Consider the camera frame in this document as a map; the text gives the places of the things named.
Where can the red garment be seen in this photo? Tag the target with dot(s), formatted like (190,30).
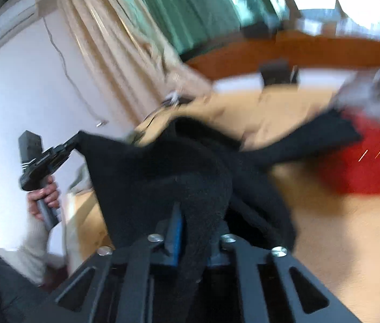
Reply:
(371,165)

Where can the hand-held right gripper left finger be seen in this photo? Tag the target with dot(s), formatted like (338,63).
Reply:
(174,232)

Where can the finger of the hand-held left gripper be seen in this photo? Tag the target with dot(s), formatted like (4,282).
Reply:
(67,146)

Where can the person's left forearm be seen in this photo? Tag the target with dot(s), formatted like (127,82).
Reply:
(35,249)

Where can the beige curtain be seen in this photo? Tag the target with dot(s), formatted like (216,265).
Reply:
(109,40)

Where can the black sweater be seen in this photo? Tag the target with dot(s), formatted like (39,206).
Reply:
(163,175)

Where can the black box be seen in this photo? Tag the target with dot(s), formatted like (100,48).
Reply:
(277,72)

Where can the green window curtain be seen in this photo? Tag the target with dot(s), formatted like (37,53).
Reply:
(193,6)

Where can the wooden headboard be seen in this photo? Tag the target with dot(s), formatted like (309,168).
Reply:
(327,50)

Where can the beige paw print blanket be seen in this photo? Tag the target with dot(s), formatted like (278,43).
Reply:
(327,242)

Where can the pale blue fleece cloth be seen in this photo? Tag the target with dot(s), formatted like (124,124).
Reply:
(82,181)

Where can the person's dark padded jacket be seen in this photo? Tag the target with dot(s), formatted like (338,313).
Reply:
(5,276)

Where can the person's left hand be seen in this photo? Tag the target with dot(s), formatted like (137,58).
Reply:
(53,195)

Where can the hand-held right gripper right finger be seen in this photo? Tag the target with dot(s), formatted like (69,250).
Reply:
(225,254)

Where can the grey garment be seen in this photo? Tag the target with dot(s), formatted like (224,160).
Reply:
(378,104)

